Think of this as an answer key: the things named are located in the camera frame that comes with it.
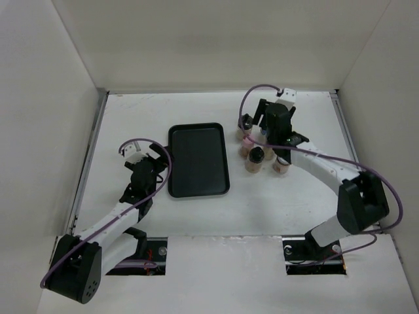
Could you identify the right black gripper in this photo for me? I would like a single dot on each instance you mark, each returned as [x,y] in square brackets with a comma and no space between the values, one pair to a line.
[260,111]

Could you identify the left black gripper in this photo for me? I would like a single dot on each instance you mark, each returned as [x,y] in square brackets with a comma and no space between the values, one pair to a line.
[160,164]

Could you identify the black round cap spice bottle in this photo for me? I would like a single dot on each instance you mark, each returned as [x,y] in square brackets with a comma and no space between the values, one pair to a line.
[254,160]

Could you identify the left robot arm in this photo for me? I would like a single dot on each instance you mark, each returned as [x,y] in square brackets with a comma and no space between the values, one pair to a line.
[114,243]

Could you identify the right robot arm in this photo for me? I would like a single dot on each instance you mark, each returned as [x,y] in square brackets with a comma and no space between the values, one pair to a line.
[361,198]

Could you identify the black knob cap spice bottle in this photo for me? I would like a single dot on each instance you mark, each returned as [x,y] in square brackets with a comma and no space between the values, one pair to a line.
[245,125]

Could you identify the black flip cap spice bottle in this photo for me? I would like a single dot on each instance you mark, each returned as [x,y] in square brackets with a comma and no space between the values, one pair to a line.
[269,154]

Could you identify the pink cap spice bottle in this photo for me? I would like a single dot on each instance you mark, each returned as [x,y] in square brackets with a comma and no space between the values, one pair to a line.
[245,147]

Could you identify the red label clear lid jar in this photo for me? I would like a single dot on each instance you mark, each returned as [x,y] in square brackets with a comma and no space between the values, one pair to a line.
[280,165]

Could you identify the black rectangular plastic tray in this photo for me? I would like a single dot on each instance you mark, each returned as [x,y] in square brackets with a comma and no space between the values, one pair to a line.
[200,166]

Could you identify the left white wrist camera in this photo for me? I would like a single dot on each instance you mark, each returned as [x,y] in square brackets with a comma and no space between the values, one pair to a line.
[131,152]

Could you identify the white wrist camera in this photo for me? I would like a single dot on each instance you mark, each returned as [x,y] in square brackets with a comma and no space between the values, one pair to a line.
[287,97]
[131,152]

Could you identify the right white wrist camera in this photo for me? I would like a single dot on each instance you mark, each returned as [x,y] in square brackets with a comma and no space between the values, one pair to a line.
[287,97]

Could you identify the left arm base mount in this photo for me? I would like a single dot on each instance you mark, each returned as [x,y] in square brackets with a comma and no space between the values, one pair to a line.
[149,258]

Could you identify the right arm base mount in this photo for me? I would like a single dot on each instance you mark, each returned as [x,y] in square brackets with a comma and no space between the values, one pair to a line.
[305,258]

